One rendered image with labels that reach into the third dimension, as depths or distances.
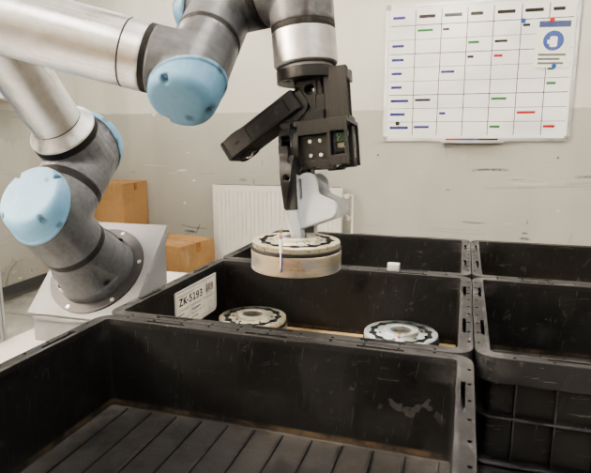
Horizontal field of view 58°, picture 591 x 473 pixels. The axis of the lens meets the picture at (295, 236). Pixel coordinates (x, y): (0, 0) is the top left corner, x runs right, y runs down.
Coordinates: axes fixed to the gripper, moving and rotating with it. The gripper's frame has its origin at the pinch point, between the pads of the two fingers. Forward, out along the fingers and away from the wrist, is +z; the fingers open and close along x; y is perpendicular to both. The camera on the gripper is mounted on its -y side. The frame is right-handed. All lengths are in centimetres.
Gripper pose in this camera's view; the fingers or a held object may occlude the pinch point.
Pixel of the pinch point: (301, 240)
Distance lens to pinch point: 64.9
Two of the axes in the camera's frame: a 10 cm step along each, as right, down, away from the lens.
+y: 9.5, -0.5, -3.0
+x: 3.0, -0.9, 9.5
